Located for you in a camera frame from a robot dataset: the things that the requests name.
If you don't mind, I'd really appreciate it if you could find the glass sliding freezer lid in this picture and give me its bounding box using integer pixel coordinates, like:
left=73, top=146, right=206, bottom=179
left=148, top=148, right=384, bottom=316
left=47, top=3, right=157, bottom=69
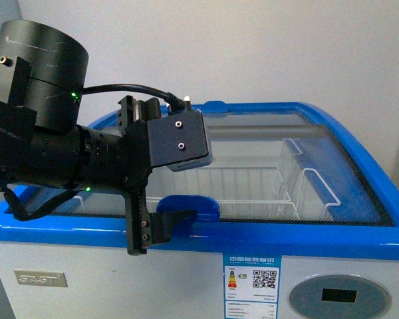
left=53, top=106, right=395, bottom=227

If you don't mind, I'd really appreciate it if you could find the white chest freezer blue rim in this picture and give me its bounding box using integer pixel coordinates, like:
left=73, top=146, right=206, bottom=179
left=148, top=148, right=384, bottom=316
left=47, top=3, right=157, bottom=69
left=0, top=102, right=399, bottom=318

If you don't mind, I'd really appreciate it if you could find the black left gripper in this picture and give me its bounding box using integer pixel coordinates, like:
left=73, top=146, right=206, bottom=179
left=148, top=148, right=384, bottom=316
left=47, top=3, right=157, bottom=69
left=118, top=96, right=197, bottom=256

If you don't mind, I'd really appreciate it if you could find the white wire freezer basket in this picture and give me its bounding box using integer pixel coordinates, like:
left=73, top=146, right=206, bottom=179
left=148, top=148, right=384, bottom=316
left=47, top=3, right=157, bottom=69
left=146, top=138, right=342, bottom=222

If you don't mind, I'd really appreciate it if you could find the black camera cable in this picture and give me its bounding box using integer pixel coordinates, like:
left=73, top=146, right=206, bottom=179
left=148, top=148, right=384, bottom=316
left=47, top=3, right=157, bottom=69
left=82, top=83, right=187, bottom=112

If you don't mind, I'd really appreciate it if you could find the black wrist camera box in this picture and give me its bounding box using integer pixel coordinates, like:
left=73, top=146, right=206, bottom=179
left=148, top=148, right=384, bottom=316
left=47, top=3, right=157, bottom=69
left=147, top=110, right=213, bottom=172

